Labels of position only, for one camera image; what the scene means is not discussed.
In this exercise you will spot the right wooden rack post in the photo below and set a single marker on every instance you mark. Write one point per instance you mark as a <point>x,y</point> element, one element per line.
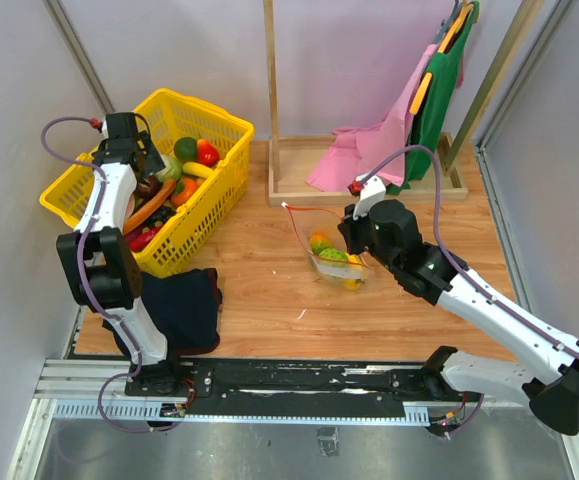
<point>515,35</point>

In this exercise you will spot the left wooden rack post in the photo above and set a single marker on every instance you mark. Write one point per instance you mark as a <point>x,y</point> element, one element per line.
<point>269,26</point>

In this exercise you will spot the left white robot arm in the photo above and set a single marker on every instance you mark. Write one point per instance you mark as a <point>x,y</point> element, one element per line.
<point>99,266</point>

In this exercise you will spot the red chili pepper toy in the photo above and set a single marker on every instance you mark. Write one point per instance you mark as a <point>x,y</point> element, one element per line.
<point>141,241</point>

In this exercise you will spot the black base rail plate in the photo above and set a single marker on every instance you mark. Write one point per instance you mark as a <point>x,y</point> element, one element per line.
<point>302,389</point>

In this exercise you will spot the black grape bunch toy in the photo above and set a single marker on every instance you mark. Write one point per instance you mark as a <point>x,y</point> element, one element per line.
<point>160,216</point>

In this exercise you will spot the green custard apple toy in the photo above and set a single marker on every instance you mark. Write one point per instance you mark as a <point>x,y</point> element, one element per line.
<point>334,257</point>

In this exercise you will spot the green cabbage toy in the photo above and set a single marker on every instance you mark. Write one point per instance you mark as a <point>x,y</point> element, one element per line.
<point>172,169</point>

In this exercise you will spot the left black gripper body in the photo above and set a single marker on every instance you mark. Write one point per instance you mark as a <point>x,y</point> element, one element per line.
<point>152,161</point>

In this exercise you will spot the wooden rack post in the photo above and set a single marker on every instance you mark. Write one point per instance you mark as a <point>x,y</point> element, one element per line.
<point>515,35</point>
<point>269,26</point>

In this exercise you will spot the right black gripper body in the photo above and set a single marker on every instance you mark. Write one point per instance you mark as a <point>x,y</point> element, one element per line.
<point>359,237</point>

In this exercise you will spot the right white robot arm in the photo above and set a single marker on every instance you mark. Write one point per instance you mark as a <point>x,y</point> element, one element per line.
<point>545,376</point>

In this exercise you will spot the orange fruit toy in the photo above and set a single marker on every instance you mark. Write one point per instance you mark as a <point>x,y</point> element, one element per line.
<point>319,242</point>

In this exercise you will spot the pink garment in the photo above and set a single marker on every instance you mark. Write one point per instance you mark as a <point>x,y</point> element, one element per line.
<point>357,150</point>

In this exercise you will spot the clear zip top bag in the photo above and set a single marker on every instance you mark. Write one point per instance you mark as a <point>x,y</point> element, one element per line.
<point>316,229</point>

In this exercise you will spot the red bell pepper toy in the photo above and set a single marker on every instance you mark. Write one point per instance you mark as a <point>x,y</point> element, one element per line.
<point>207,154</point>

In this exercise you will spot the yellow banana bunch toy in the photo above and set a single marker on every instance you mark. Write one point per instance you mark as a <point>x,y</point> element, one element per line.
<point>357,273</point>

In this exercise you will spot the green lime toy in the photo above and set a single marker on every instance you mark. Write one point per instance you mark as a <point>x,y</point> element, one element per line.
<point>185,149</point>

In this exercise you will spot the purple mangosteen toy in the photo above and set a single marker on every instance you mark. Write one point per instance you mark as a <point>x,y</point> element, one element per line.
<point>147,188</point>

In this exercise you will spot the dark navy folded cloth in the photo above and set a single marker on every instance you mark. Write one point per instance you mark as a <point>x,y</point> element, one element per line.
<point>184,308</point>

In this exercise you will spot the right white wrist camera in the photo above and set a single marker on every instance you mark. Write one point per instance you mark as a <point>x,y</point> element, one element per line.
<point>370,190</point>

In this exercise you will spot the orange bell pepper toy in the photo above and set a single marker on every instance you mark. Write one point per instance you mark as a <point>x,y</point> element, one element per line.
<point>185,189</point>

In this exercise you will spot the green garment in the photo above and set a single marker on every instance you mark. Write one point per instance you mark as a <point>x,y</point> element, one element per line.
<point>440,78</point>

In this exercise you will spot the orange carrot toy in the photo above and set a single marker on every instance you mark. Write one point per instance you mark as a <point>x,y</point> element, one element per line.
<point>149,207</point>

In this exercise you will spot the wooden clothes rack base tray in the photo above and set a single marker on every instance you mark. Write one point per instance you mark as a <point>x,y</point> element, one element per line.
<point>292,158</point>

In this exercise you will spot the yellow plastic shopping basket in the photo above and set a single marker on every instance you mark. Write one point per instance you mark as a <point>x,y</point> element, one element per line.
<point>171,116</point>

